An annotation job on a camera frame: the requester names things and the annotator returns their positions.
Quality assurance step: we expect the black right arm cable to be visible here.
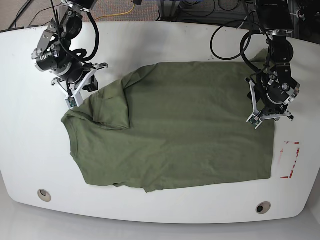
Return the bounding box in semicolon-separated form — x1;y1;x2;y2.
49;0;101;63

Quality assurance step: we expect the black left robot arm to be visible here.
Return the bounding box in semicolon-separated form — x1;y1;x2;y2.
241;0;300;128

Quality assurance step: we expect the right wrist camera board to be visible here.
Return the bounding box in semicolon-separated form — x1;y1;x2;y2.
65;97;77;109

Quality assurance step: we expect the red tape rectangle marking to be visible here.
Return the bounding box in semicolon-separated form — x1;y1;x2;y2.
277;141;301;179

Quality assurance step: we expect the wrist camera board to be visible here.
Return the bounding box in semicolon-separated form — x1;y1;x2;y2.
246;114;262;130
65;97;77;109

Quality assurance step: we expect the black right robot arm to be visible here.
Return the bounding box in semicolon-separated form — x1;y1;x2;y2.
31;0;109;109

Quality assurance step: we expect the yellow cable on floor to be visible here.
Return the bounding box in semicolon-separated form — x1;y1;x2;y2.
92;2;138;23

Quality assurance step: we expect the table cable grommet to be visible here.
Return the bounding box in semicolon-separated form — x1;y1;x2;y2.
37;189;52;203
255;201;271;215

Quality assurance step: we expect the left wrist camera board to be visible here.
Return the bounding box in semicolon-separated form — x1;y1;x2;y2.
246;114;262;130

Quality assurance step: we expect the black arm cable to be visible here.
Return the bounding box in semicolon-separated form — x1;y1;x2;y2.
49;0;101;63
209;0;271;76

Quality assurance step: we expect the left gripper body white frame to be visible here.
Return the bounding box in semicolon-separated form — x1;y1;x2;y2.
245;78;295;129

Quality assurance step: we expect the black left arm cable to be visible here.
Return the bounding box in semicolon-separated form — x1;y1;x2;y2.
209;0;271;76

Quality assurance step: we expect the left table cable grommet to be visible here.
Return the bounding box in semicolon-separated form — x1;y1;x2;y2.
37;189;52;203

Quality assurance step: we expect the olive green t-shirt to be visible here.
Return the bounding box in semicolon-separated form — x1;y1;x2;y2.
61;61;275;193

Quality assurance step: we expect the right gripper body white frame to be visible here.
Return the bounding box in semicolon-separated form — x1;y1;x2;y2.
51;62;109;107

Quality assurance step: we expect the right table cable grommet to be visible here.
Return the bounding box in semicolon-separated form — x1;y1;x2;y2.
255;201;271;215

